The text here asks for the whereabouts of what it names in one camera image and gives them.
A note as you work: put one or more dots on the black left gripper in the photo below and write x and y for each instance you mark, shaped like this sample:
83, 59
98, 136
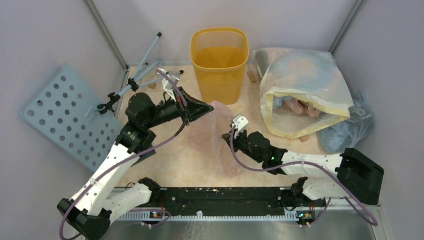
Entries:
197, 108

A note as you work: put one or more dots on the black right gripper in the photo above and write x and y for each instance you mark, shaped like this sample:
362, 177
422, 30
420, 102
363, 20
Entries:
242, 133

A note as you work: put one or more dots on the pink plastic trash bag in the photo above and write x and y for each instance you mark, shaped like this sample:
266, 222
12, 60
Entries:
205, 136

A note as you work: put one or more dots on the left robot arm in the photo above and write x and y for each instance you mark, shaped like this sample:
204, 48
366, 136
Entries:
112, 169

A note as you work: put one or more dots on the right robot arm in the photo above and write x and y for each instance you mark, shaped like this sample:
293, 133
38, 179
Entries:
350, 174

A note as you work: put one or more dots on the yellow plastic trash bin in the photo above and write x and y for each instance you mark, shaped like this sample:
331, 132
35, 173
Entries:
219, 56

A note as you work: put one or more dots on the wooden block near tripod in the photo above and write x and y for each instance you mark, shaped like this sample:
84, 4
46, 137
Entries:
152, 86

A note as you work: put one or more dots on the light blue tripod stand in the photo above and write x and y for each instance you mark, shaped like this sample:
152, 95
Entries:
132, 84

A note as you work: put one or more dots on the small wooden block back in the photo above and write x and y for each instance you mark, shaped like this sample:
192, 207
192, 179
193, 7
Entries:
252, 76

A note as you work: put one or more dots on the wooden cube block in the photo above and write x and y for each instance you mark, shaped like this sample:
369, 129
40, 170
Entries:
304, 139

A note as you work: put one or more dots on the large yellow translucent bag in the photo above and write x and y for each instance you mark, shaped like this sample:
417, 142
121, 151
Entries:
301, 91

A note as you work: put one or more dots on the blue plastic bag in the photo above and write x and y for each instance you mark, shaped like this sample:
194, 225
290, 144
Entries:
348, 133

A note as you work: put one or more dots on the light blue perforated board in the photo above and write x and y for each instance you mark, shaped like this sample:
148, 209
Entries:
65, 111

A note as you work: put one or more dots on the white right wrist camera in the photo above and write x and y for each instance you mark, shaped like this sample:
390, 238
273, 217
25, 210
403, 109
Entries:
239, 124

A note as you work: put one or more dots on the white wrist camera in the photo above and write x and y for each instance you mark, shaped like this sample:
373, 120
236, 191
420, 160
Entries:
239, 124
169, 85

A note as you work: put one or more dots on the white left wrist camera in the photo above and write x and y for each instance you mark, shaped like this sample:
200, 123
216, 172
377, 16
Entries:
169, 85

